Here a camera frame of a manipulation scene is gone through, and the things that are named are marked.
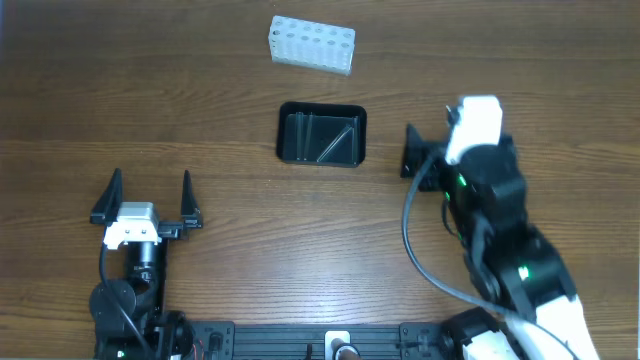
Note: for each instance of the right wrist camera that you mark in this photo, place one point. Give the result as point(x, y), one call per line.
point(475, 125)

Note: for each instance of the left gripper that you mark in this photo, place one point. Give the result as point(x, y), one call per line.
point(180, 229)

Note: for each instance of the clear test tube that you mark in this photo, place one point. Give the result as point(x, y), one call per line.
point(335, 144)

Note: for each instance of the black tray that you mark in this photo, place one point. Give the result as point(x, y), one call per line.
point(325, 130)

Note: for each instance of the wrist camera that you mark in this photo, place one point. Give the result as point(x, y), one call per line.
point(475, 125)
point(132, 220)

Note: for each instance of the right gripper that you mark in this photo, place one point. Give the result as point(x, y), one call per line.
point(439, 177)

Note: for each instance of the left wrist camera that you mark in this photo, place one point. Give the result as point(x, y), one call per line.
point(132, 220)

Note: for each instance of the white test tube rack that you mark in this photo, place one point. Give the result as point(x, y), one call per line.
point(312, 47)

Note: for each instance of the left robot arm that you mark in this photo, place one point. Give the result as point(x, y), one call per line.
point(145, 260)

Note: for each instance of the mounting rail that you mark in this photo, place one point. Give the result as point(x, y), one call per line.
point(280, 340)

